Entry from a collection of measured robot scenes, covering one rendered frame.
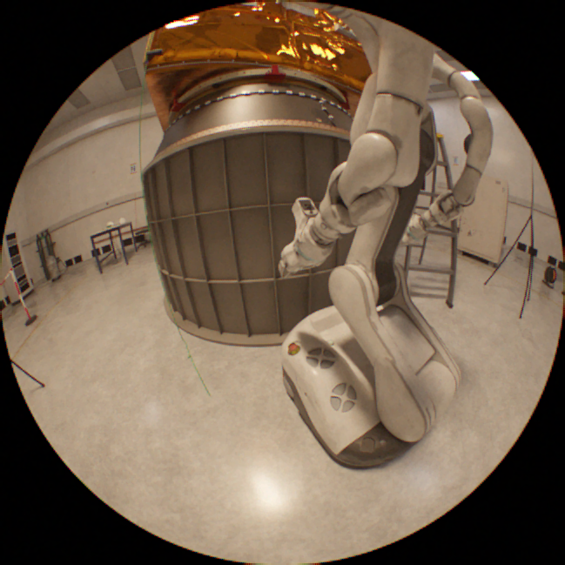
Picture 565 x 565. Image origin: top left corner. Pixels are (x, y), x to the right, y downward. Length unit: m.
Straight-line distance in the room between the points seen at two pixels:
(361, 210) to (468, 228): 3.81
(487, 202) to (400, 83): 3.77
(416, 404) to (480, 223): 3.66
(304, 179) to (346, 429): 1.02
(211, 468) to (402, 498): 0.71
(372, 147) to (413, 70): 0.12
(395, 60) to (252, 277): 1.02
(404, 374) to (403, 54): 0.59
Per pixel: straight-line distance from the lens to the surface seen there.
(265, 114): 1.12
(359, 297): 0.52
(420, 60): 0.29
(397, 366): 0.53
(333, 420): 0.62
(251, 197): 0.97
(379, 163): 0.24
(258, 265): 1.03
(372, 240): 0.52
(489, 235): 3.98
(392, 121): 0.26
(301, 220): 0.40
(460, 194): 0.67
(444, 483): 1.00
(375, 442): 0.69
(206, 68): 1.49
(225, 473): 0.87
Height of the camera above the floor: 0.82
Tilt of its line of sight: 25 degrees down
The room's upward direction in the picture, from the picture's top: 4 degrees counter-clockwise
